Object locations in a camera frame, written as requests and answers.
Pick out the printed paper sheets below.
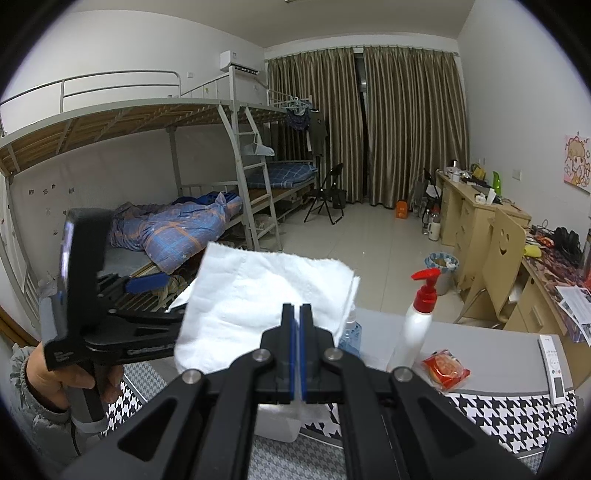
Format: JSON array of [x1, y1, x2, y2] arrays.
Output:
[[556, 284, 591, 343]]

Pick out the blue plaid quilt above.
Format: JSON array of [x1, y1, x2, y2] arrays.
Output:
[[108, 191, 245, 273]]

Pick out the white air conditioner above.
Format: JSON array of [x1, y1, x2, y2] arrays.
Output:
[[219, 50, 260, 75]]

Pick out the brown curtain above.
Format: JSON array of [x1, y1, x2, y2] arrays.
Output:
[[265, 46, 368, 206], [362, 46, 469, 210]]

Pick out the black headphones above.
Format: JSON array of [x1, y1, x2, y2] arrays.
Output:
[[551, 226, 583, 265]]

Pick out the blue trash bin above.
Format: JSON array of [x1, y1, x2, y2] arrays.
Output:
[[424, 251, 461, 296]]

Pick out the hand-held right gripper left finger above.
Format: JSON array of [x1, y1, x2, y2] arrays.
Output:
[[60, 302, 301, 480]]

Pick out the person's left forearm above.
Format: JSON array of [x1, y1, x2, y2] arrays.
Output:
[[8, 344, 108, 468]]

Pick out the person's left hand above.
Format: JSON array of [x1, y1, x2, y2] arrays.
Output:
[[25, 354, 124, 411]]

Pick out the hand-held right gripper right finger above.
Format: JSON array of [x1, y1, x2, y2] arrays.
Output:
[[299, 303, 536, 480]]

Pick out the hanging dark clothes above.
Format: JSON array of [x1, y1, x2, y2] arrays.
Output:
[[285, 108, 329, 154]]

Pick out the white remote control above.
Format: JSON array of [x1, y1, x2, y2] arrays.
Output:
[[539, 335, 567, 406]]

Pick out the grey metal bunk bed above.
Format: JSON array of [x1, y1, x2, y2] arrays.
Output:
[[231, 76, 325, 241], [0, 69, 283, 344]]

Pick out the grey folding chair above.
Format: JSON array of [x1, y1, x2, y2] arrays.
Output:
[[411, 168, 443, 219]]

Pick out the light wooden desk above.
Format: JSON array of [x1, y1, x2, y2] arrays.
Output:
[[436, 171, 532, 259]]

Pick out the black folding chair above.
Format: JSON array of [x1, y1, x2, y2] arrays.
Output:
[[303, 162, 346, 226]]

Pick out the wooden desk printed mat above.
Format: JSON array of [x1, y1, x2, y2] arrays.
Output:
[[499, 231, 591, 388]]

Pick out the blue plaid mattress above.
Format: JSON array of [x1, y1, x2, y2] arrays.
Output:
[[245, 161, 319, 190]]

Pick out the blue spray bottle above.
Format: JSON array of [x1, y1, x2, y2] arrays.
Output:
[[339, 305, 363, 356]]

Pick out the cartoon wall poster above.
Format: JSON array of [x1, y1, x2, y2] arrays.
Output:
[[561, 133, 591, 192]]

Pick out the white hanging bag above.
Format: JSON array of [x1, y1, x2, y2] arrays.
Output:
[[240, 134, 276, 158]]

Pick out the white foam box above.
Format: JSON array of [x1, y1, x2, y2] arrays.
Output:
[[254, 404, 303, 444]]

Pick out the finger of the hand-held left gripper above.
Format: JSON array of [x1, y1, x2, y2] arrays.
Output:
[[97, 272, 174, 297], [107, 302, 188, 333]]

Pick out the wooden chair smiley cutout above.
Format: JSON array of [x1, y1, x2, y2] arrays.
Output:
[[455, 208, 528, 329]]

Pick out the white paper towel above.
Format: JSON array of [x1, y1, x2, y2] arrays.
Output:
[[168, 242, 362, 374]]

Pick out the houndstooth tablecloth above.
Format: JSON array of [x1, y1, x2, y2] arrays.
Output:
[[104, 308, 581, 480]]

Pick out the white pump bottle red cap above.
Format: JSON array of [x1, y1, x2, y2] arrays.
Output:
[[387, 269, 439, 370]]

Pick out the red snack packet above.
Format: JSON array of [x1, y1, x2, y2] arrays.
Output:
[[422, 350, 472, 393]]

